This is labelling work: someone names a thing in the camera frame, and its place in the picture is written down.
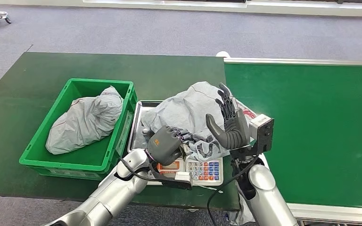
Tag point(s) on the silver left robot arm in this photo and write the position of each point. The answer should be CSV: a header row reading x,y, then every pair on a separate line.
x,y
115,190

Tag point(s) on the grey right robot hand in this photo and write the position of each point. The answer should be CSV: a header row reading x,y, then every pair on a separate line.
x,y
235,134

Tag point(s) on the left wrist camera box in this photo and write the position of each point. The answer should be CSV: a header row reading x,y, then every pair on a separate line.
x,y
182,177

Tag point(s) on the green plastic crate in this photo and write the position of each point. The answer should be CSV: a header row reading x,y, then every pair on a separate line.
x,y
40,149

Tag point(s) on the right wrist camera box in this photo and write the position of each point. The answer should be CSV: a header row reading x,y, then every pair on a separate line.
x,y
263,132

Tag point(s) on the crumpled grey mailer package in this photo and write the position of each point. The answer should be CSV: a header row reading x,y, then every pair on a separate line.
x,y
84,121

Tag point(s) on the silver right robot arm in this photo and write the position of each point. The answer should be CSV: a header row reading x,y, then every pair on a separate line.
x,y
265,193

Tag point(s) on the white round conveyor end cap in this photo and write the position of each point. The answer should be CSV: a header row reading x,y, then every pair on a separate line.
x,y
223,54

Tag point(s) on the electronic scale with steel tray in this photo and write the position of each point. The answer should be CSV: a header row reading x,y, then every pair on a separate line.
x,y
204,171

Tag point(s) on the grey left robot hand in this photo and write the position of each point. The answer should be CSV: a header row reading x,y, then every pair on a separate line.
x,y
163,145

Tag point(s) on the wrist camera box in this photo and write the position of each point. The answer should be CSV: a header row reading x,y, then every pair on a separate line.
x,y
263,132
182,177

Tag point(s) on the white window ledge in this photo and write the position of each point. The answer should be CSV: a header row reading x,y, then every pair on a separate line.
x,y
293,9

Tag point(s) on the green conveyor belt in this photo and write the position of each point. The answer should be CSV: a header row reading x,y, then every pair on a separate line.
x,y
309,109

